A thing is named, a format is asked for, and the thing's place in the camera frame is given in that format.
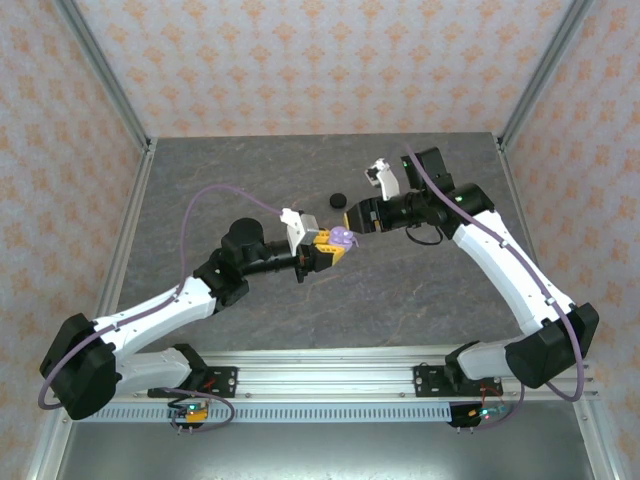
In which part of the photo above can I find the thin black cable loop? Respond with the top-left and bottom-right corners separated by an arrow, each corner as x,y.
403,222 -> 445,247

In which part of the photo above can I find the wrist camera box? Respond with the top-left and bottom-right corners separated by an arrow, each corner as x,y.
278,207 -> 322,247
362,158 -> 402,203

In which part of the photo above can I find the grey metal base plate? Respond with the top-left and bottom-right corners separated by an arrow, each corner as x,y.
49,419 -> 596,480

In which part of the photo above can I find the small controller circuit board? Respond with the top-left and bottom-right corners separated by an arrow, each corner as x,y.
467,403 -> 510,422
167,401 -> 210,426

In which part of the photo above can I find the purple earbud charging case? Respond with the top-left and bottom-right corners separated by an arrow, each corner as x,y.
329,224 -> 360,250

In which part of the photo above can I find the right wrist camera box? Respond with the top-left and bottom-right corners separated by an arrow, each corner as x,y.
362,158 -> 402,203

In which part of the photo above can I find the slotted grey cable duct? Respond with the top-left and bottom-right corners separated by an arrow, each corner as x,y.
92,402 -> 454,425

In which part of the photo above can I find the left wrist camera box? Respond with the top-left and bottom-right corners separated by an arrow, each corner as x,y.
278,207 -> 322,247

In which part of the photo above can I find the aluminium frame post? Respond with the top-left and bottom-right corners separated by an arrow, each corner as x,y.
499,0 -> 597,151
53,0 -> 157,151

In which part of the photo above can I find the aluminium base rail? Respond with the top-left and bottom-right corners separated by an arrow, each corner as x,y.
132,349 -> 599,401

